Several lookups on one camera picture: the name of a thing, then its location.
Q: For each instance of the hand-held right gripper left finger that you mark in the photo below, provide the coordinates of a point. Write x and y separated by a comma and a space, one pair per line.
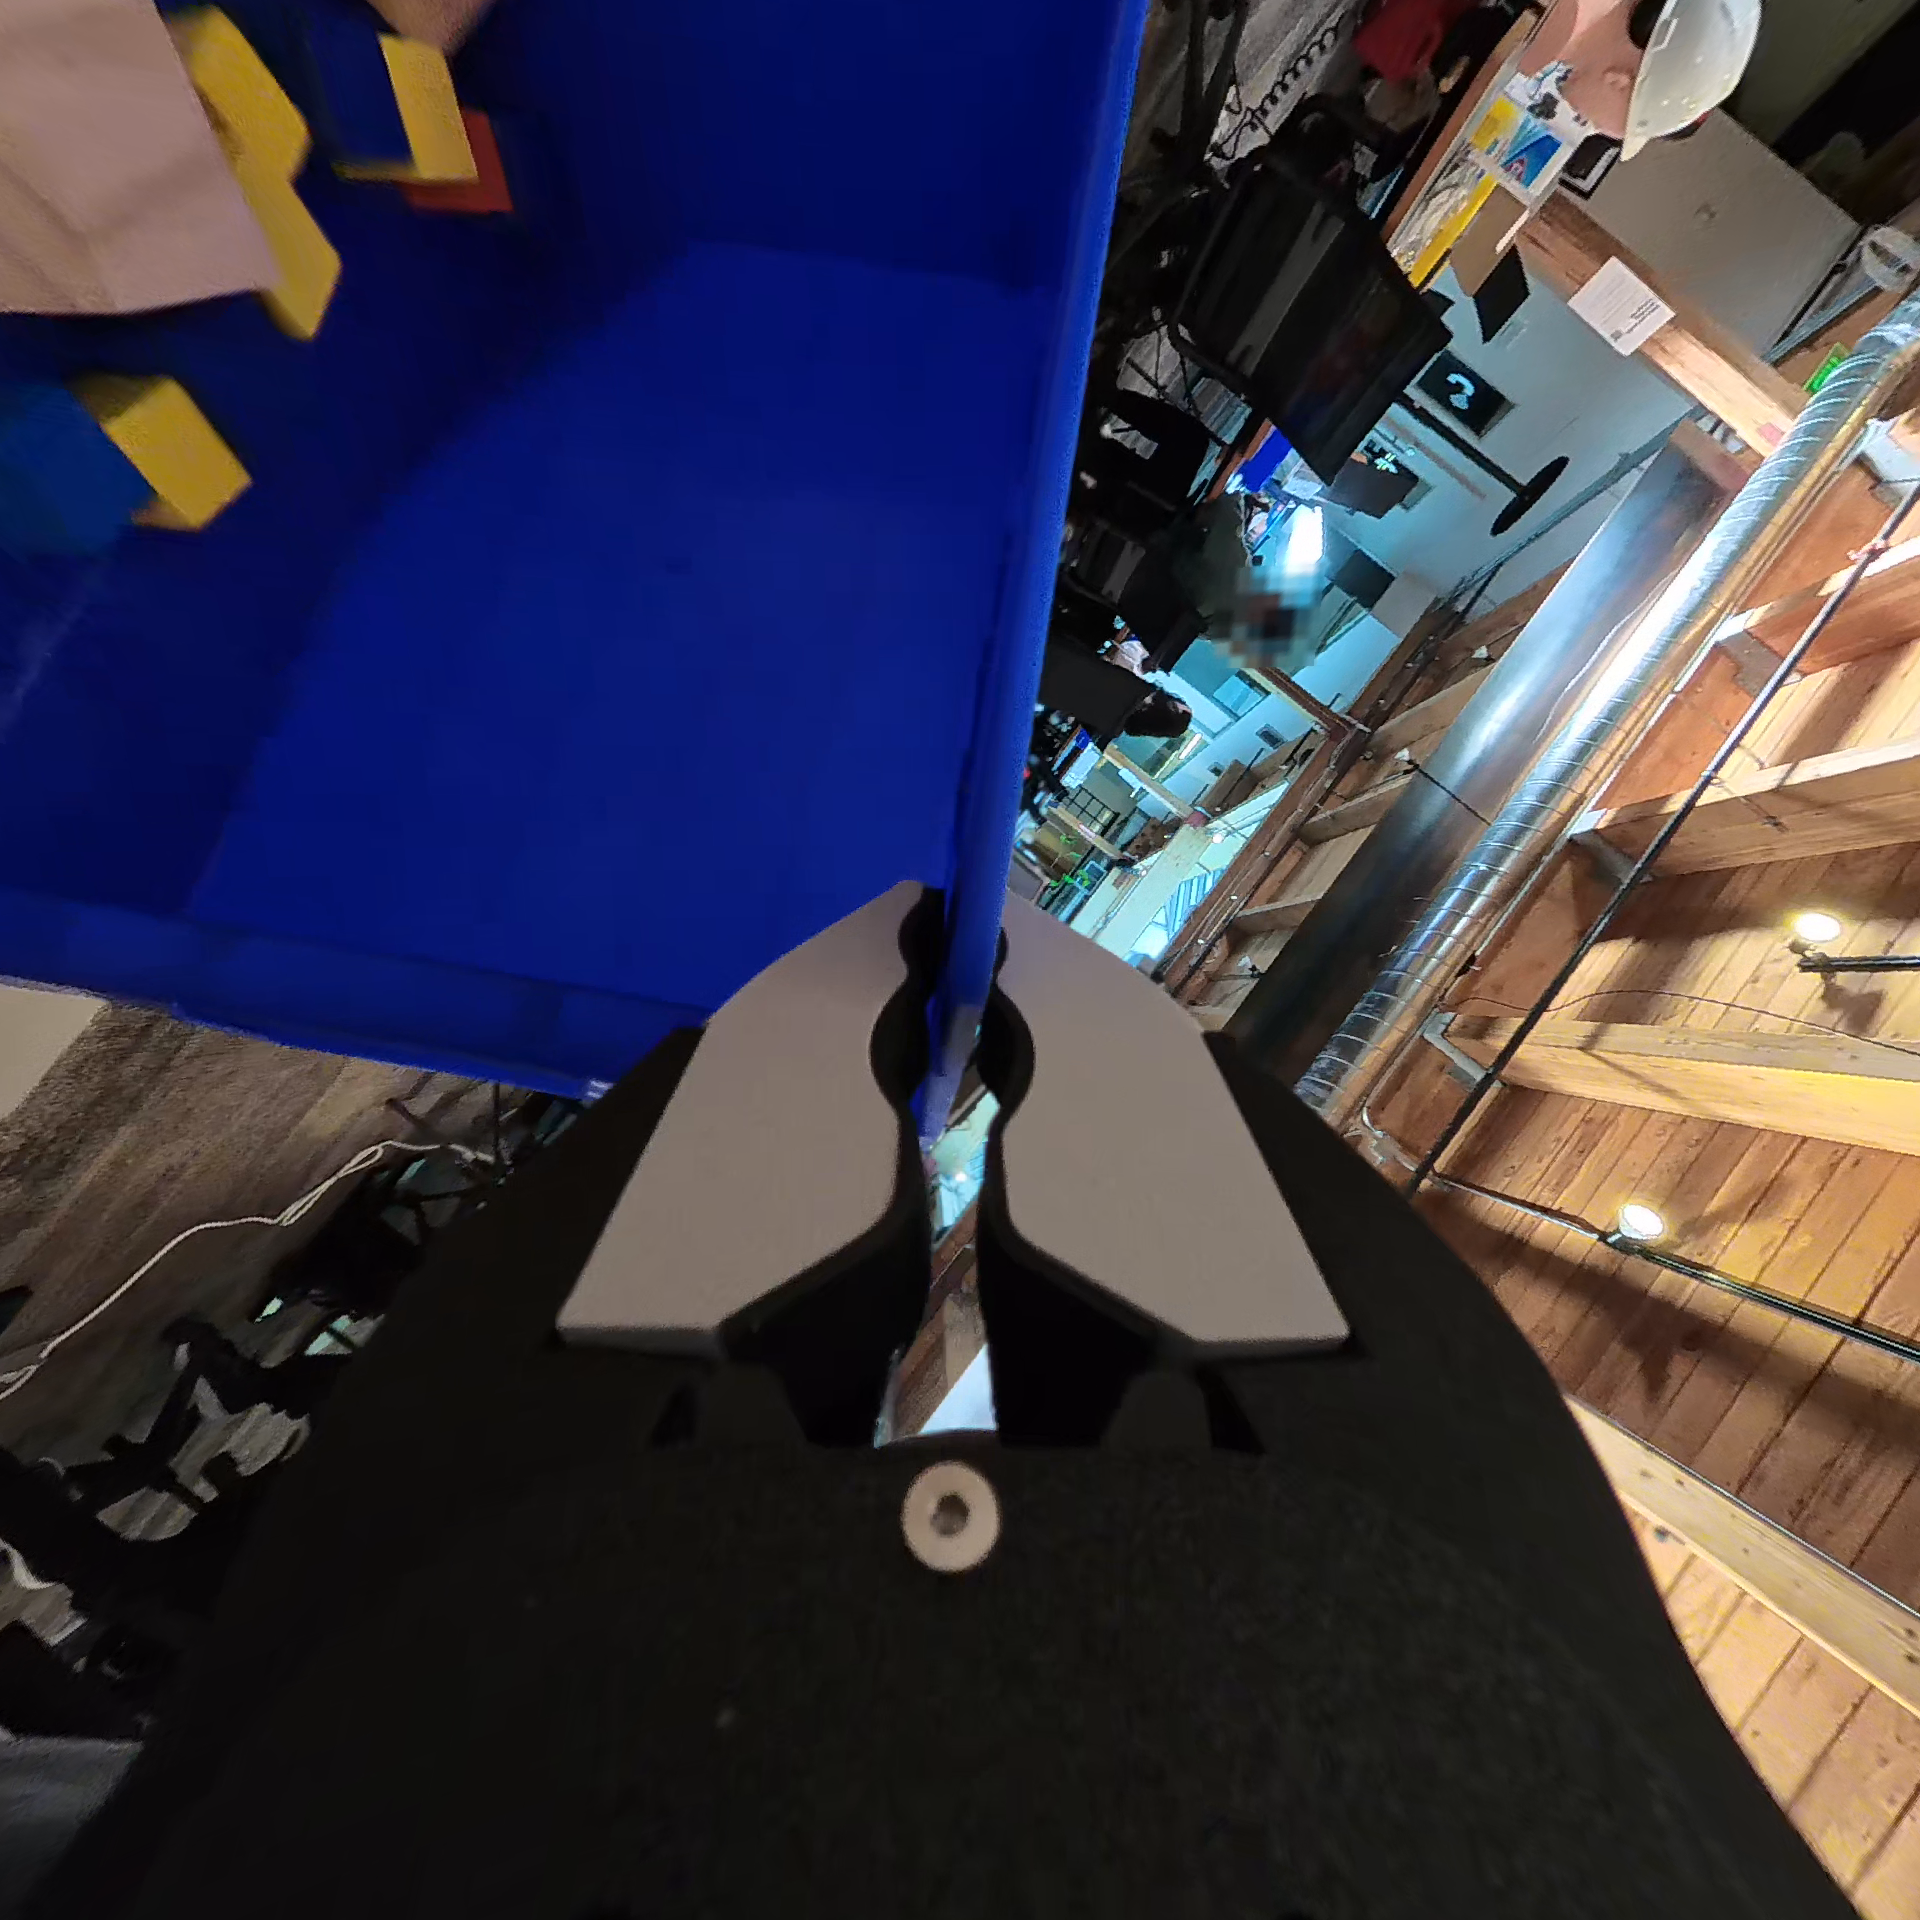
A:
751, 1184

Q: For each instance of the blue plastic bin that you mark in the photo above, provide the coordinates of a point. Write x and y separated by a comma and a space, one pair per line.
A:
677, 523

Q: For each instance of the white hard hat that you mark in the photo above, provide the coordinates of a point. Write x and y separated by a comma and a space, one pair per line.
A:
1697, 67

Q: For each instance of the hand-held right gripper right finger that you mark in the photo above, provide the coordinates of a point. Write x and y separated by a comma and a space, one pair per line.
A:
1169, 1184

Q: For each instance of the pile of wooden coloured cubes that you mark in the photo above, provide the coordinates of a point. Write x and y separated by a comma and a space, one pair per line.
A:
105, 164

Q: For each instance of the black monitor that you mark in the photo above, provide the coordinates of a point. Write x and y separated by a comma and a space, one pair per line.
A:
1305, 316

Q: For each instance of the silver ventilation duct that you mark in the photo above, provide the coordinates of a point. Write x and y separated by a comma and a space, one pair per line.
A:
1577, 749

